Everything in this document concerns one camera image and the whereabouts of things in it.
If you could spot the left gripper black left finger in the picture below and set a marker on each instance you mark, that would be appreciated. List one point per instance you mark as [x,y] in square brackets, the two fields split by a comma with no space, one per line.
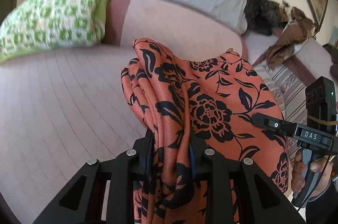
[103,192]

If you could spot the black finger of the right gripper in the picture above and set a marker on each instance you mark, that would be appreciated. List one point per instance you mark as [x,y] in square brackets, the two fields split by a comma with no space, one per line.
[276,126]

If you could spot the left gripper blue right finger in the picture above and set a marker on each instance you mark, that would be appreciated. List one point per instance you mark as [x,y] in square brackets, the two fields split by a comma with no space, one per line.
[243,183]

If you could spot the orange black floral blouse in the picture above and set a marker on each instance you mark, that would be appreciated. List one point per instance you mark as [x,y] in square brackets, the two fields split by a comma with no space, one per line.
[213,99]

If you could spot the brown crumpled clothes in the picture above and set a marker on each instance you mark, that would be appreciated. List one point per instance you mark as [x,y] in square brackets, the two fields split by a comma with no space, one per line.
[298,30]

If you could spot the person right hand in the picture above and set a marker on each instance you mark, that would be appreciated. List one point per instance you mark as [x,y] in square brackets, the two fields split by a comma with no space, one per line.
[317,166]

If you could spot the striped floral folded quilt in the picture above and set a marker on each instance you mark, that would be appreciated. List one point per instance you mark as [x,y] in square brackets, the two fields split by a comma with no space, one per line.
[287,84]

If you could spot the pink maroon folded blanket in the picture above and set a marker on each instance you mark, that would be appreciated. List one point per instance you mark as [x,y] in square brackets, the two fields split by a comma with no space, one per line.
[313,56]

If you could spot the pink quilted bed cover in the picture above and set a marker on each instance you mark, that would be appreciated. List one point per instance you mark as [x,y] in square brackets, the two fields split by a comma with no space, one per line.
[58,109]

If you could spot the dark furry garment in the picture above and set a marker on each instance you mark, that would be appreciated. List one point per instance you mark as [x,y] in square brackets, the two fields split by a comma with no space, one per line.
[263,16]

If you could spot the pink bolster cushion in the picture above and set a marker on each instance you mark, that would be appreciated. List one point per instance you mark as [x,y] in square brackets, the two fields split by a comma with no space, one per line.
[187,33]

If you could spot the green white patterned pillow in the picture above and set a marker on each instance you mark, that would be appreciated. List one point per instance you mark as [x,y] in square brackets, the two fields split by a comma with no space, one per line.
[38,25]

